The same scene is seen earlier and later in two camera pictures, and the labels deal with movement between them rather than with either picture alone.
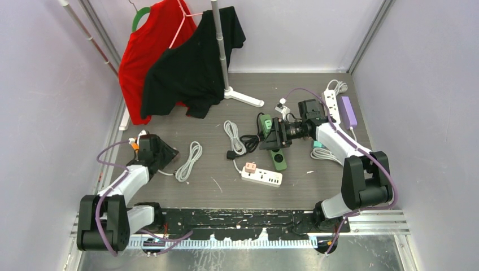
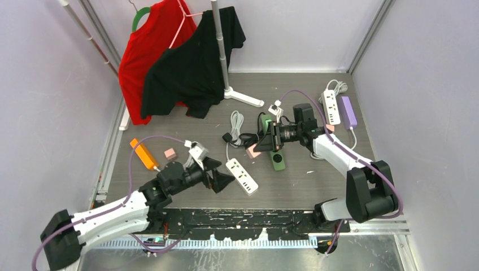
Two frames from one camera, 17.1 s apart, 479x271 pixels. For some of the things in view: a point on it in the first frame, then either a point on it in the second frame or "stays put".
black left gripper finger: x=170 y=153 → x=220 y=180
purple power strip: x=347 y=112 stays put
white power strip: x=263 y=176 → x=245 y=182
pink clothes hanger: x=185 y=16 stays put
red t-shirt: x=165 y=23 stays put
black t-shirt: x=187 y=75 stays put
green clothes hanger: x=139 y=13 stays put
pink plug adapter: x=250 y=167 → x=250 y=152
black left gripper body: x=160 y=154 → x=196 y=174
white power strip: x=330 y=96 stays put
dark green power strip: x=278 y=154 stays put
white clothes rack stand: x=229 y=92 stays put
